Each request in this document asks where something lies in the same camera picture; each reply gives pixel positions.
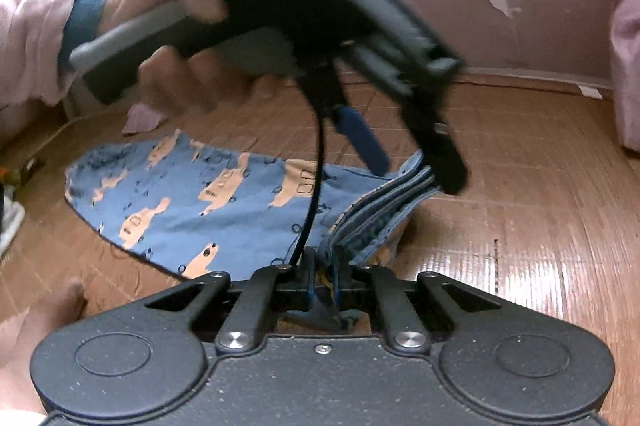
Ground blue orange patterned pants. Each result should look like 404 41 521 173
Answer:
65 131 438 280

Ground left forearm pink sleeve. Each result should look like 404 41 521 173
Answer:
1 0 107 106

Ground person's right hand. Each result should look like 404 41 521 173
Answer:
1 278 86 425

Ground pink curtain right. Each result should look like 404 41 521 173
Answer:
611 0 639 152

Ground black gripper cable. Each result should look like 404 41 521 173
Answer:
286 70 331 269

